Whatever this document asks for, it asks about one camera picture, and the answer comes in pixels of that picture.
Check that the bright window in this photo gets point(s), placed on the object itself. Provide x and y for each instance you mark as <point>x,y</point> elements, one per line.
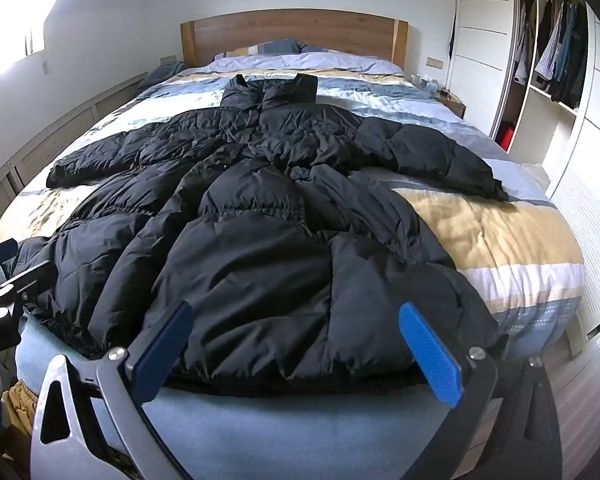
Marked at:
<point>10,35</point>

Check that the beige wall socket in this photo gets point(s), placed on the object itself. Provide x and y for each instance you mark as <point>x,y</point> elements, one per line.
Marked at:
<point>434,63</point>

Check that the blue folded clothes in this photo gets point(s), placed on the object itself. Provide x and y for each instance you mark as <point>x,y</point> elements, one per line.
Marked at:
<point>165,72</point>

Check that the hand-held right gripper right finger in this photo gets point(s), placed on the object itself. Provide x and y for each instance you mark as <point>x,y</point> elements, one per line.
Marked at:
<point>430,355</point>

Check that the small toiletry bottles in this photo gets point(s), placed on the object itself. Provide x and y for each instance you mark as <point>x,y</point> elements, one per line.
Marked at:
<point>427,82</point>

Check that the yellow cloth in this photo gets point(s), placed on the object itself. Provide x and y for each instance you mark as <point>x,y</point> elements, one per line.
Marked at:
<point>22,397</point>

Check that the white slatted cabinet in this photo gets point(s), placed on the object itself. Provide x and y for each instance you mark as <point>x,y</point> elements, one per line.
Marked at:
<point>55,135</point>

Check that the row of hanging clothes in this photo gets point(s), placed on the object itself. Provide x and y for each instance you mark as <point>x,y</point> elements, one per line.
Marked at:
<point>560,45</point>

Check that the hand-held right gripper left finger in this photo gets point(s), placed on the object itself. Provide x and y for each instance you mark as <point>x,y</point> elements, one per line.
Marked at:
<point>162,355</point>

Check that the wooden nightstand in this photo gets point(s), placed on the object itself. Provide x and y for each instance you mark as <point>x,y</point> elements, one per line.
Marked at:
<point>452,105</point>

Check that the bed with striped duvet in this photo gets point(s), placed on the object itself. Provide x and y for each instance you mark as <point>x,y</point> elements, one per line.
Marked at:
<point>505,225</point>

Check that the wooden headboard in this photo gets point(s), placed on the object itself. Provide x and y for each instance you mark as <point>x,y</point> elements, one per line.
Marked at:
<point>300,27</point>

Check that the white wardrobe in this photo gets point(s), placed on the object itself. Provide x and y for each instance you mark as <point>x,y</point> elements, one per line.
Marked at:
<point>482,35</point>

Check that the red bag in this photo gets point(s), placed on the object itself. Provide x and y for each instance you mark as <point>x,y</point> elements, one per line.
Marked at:
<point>504,136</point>

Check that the light blue bed sheet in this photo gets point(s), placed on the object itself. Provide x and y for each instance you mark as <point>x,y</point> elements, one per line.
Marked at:
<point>290,425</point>

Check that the blue pillow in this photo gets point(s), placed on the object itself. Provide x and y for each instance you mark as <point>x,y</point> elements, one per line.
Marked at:
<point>280,46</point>

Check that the black puffer jacket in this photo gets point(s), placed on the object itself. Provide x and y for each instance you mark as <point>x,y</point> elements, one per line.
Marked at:
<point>260,260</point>

